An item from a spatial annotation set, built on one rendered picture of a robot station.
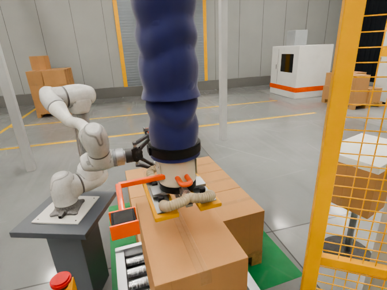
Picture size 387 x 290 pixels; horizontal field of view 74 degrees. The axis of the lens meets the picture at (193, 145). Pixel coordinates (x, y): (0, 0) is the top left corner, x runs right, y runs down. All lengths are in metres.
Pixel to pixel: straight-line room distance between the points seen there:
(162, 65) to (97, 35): 10.24
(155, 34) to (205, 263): 0.90
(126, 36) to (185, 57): 10.06
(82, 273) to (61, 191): 0.65
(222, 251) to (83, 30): 10.53
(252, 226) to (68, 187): 1.40
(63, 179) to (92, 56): 9.50
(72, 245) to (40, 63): 7.75
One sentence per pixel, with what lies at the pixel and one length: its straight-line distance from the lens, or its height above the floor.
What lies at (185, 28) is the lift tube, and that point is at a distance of 0.95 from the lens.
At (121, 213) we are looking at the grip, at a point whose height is 1.29.
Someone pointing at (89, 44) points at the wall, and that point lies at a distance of 11.17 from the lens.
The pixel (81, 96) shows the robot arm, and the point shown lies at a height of 1.53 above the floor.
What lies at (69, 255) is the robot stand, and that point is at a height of 0.46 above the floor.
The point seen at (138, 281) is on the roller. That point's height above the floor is 0.55.
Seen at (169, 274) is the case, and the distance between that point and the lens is 1.13.
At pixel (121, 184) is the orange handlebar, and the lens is 1.08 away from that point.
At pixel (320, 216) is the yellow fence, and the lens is 1.04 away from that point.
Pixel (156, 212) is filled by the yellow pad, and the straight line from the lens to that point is 1.08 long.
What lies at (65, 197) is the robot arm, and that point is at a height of 0.89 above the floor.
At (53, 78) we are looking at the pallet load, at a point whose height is 1.12.
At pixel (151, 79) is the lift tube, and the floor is 1.68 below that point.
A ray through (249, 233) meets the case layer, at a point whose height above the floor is 0.35.
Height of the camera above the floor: 1.78
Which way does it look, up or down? 21 degrees down
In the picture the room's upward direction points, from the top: 3 degrees counter-clockwise
